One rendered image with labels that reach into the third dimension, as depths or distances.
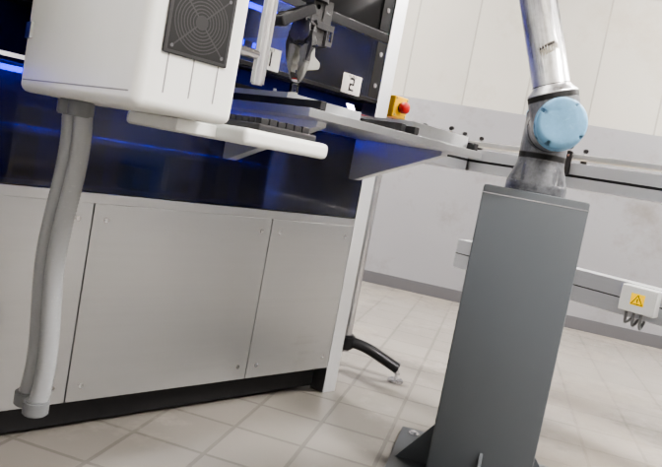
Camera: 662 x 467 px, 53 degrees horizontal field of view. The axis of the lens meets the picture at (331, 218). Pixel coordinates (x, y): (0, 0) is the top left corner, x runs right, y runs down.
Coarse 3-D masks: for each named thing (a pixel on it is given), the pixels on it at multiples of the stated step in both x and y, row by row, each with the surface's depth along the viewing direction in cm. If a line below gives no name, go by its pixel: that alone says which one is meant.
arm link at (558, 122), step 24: (528, 0) 152; (552, 0) 151; (528, 24) 153; (552, 24) 150; (528, 48) 154; (552, 48) 151; (552, 72) 151; (552, 96) 150; (576, 96) 151; (552, 120) 149; (576, 120) 148; (552, 144) 150; (576, 144) 153
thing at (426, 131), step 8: (384, 120) 179; (392, 120) 177; (400, 120) 175; (424, 128) 176; (432, 128) 178; (424, 136) 176; (432, 136) 179; (440, 136) 181; (448, 136) 184; (456, 136) 186; (464, 136) 189; (456, 144) 187; (464, 144) 190
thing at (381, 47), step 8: (384, 0) 210; (392, 0) 213; (384, 8) 211; (392, 8) 213; (384, 16) 212; (384, 24) 212; (384, 32) 214; (376, 48) 211; (384, 48) 214; (376, 56) 212; (384, 56) 215; (376, 64) 213; (376, 72) 213; (376, 80) 214; (376, 88) 215; (368, 96) 213; (376, 96) 216
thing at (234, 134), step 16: (128, 112) 144; (144, 112) 123; (160, 128) 135; (176, 128) 114; (192, 128) 116; (208, 128) 118; (224, 128) 118; (240, 128) 114; (256, 144) 115; (272, 144) 117; (288, 144) 120; (304, 144) 122; (320, 144) 125
